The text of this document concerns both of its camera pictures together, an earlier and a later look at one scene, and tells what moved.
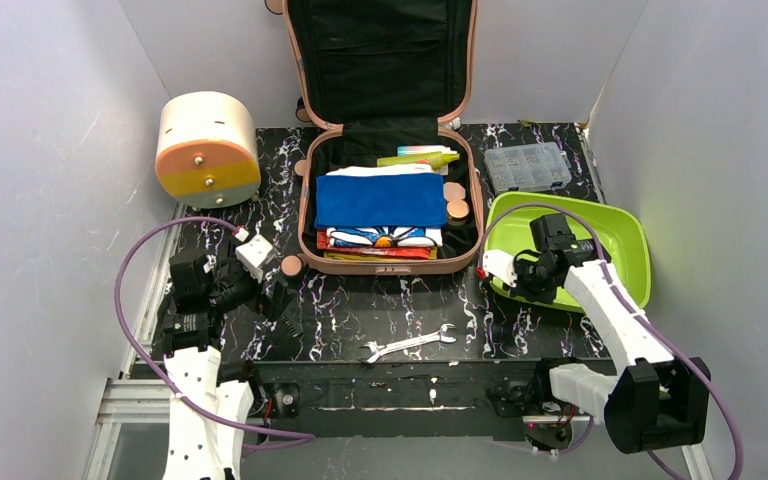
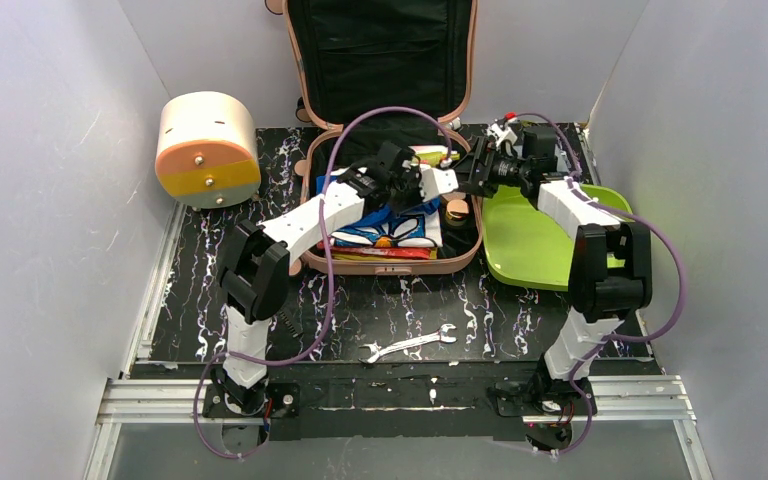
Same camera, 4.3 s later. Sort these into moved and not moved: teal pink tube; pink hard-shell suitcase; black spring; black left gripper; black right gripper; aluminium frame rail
Moved: black left gripper; black right gripper
Not moved: aluminium frame rail; pink hard-shell suitcase; teal pink tube; black spring
